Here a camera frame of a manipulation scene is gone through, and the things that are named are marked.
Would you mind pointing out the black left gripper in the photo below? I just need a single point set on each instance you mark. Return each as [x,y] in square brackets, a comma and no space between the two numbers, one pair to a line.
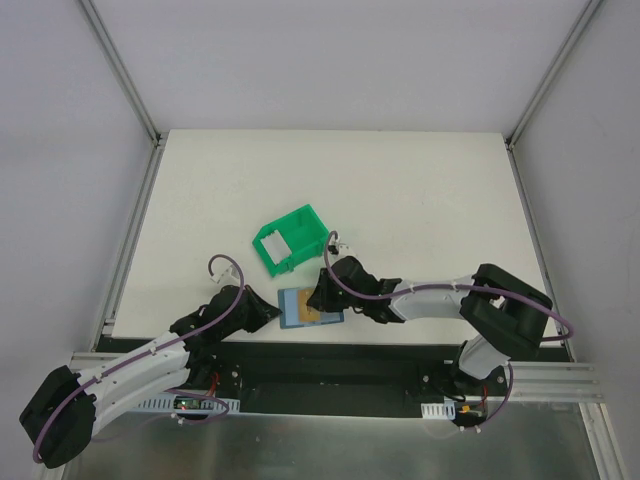
[251,310]

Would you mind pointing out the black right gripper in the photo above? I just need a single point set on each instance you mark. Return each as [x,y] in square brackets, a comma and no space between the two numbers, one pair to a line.
[326,288]

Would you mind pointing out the gold patterned credit card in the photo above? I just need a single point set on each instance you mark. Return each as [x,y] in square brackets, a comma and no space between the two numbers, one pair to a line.
[306,314]

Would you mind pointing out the blue leather card holder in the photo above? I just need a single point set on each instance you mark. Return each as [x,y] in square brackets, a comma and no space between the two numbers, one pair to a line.
[287,303]

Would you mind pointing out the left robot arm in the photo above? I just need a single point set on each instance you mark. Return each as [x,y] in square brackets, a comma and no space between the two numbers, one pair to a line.
[70,408]

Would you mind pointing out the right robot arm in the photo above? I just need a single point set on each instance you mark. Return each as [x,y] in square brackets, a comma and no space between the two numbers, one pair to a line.
[509,316]

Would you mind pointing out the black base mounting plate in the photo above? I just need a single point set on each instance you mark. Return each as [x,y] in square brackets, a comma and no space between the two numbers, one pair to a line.
[379,381]

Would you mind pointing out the green plastic bin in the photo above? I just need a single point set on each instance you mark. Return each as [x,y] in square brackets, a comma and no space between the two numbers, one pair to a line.
[291,240]

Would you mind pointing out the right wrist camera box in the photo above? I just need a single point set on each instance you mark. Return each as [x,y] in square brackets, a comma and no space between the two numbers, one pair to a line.
[341,249]

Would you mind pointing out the left white cable duct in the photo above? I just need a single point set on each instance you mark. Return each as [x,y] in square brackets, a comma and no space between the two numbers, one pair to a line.
[181,404]

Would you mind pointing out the white cable duct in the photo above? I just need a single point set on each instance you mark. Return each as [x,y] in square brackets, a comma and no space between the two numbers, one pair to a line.
[181,404]
[438,411]

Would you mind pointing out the right white cable duct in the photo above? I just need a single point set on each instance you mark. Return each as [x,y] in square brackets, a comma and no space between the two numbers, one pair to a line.
[438,411]

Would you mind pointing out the aluminium front rail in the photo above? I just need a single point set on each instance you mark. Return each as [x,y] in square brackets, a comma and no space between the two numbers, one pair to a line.
[529,381]

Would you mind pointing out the left aluminium frame post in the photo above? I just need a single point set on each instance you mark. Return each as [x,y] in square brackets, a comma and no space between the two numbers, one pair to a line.
[107,46]

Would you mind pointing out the aluminium frame post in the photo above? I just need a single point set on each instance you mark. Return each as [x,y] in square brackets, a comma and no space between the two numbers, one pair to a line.
[107,46]
[578,29]

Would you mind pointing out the right aluminium frame post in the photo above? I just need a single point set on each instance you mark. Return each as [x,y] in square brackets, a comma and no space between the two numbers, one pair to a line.
[578,29]

